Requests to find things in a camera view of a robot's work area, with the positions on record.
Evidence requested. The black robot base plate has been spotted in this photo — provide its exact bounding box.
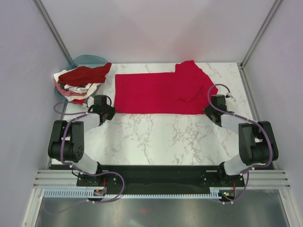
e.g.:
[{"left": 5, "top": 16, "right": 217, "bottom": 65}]
[{"left": 77, "top": 165, "right": 245, "bottom": 194}]

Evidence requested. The red shirt bottom of pile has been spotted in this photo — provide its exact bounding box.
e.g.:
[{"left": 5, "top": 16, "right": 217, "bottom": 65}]
[{"left": 70, "top": 98, "right": 86, "bottom": 104}]

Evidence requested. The left aluminium frame post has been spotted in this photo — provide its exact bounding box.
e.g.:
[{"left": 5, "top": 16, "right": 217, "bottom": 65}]
[{"left": 33, "top": 0, "right": 73, "bottom": 64}]

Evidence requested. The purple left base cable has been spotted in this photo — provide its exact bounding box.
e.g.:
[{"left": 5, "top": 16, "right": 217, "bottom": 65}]
[{"left": 42, "top": 171, "right": 125, "bottom": 215}]

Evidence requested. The bright red t-shirt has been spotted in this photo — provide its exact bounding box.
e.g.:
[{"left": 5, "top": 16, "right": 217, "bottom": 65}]
[{"left": 114, "top": 61, "right": 218, "bottom": 115}]

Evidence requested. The dark red folded shirt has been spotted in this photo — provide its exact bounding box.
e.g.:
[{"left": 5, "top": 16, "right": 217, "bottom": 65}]
[{"left": 59, "top": 62, "right": 112, "bottom": 87}]

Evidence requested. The aluminium frame post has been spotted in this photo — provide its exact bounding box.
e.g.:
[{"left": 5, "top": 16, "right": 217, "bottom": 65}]
[
  {"left": 33, "top": 0, "right": 73, "bottom": 64},
  {"left": 239, "top": 0, "right": 284, "bottom": 70}
]

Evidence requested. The light blue cable duct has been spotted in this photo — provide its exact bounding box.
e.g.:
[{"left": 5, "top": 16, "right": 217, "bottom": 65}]
[{"left": 44, "top": 188, "right": 221, "bottom": 199}]

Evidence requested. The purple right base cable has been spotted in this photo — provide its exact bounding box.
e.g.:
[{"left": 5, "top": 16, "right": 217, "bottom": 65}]
[{"left": 210, "top": 169, "right": 250, "bottom": 205}]

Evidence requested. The pink folded shirt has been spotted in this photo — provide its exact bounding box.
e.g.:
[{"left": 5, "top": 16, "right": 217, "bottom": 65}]
[{"left": 55, "top": 84, "right": 97, "bottom": 101}]

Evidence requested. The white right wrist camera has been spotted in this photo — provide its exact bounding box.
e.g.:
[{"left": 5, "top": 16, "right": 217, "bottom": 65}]
[{"left": 225, "top": 93, "right": 236, "bottom": 102}]

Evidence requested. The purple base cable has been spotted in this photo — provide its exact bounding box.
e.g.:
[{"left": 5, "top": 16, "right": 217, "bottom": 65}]
[
  {"left": 210, "top": 169, "right": 250, "bottom": 205},
  {"left": 42, "top": 171, "right": 125, "bottom": 215}
]

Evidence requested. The blue plastic basket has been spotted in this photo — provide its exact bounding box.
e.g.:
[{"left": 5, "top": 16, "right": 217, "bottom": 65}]
[{"left": 54, "top": 55, "right": 108, "bottom": 101}]

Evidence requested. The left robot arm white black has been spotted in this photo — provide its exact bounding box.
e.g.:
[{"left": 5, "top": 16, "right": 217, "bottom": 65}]
[{"left": 48, "top": 95, "right": 116, "bottom": 186}]

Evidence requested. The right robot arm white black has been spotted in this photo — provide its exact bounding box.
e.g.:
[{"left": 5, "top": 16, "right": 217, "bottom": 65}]
[{"left": 204, "top": 95, "right": 279, "bottom": 186}]

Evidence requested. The right aluminium frame post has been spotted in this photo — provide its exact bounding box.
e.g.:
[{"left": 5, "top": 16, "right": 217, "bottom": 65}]
[{"left": 239, "top": 0, "right": 284, "bottom": 70}]

